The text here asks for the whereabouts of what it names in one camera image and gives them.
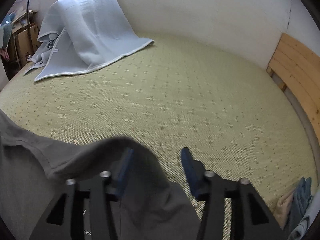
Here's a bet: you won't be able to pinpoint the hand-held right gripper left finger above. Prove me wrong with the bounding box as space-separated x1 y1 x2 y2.
29 147 134 240

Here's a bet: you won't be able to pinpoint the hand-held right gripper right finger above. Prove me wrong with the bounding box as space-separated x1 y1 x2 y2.
180 147 285 240

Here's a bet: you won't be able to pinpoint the grey t-shirt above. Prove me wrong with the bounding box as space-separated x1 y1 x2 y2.
0 110 200 240

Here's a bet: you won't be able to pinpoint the beige garment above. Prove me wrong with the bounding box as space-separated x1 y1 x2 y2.
274 189 295 229

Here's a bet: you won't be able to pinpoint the dark blue folded garment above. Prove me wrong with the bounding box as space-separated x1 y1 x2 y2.
290 177 313 228

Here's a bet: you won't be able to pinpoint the light blue jeans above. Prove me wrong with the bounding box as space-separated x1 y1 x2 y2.
287 196 317 240

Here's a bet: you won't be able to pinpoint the light blue blanket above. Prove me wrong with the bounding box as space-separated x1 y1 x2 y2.
24 0 155 82

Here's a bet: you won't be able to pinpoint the wooden headboard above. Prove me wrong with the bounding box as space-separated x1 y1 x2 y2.
266 32 320 140

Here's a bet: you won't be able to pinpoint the brown cardboard box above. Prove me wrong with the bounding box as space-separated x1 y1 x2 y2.
14 24 40 67

